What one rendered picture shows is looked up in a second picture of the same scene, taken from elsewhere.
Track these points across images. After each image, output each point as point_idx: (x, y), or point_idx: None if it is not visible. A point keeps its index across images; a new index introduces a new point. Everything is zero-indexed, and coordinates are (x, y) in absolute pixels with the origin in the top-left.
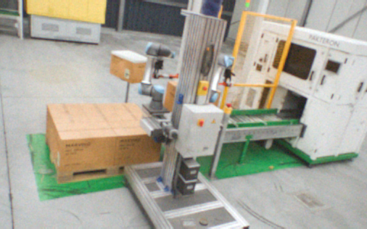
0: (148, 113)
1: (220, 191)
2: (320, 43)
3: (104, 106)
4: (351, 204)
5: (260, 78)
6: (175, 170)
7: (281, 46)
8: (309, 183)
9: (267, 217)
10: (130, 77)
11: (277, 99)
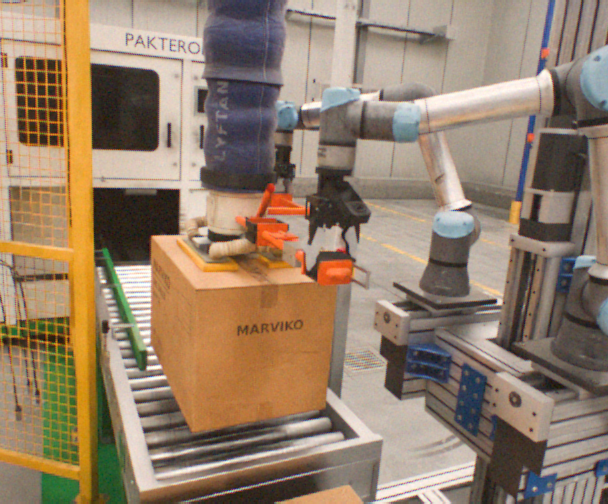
0: (601, 402)
1: (396, 478)
2: (163, 52)
3: None
4: (350, 326)
5: None
6: (601, 490)
7: (29, 75)
8: None
9: None
10: None
11: (57, 231)
